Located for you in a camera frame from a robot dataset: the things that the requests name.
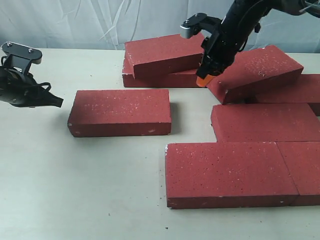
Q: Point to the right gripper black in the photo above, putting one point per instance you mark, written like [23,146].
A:
[228,37]

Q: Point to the red brick under back stack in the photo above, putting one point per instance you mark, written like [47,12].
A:
[184,79]

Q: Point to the red brick moved to row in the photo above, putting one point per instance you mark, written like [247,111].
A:
[120,112]

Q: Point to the right robot arm dark grey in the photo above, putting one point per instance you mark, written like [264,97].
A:
[291,7]

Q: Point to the red brick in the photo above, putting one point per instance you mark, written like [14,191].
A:
[163,55]
[303,162]
[254,72]
[265,122]
[306,90]
[227,175]
[184,79]

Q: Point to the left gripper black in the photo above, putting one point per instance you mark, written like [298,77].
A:
[23,91]

